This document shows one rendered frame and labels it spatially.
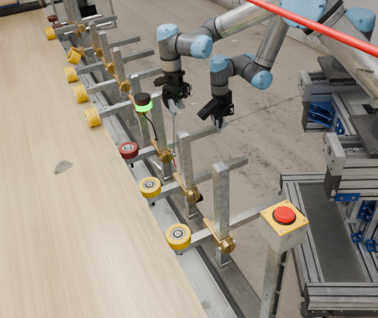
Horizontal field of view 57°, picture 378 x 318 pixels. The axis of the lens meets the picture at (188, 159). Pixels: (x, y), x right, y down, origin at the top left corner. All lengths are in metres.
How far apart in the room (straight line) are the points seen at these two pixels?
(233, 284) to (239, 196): 1.27
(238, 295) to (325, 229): 0.95
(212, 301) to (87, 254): 0.47
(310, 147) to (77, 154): 1.92
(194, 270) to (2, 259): 0.65
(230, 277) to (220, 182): 0.42
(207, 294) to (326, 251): 0.85
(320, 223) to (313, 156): 0.85
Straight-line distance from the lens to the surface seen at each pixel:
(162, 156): 1.44
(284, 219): 0.72
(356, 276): 1.94
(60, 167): 1.45
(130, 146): 1.46
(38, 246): 1.22
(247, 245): 2.18
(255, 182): 2.54
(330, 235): 2.04
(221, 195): 0.98
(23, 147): 1.66
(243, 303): 1.21
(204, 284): 1.33
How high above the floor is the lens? 1.78
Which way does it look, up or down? 40 degrees down
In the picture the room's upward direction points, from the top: 6 degrees counter-clockwise
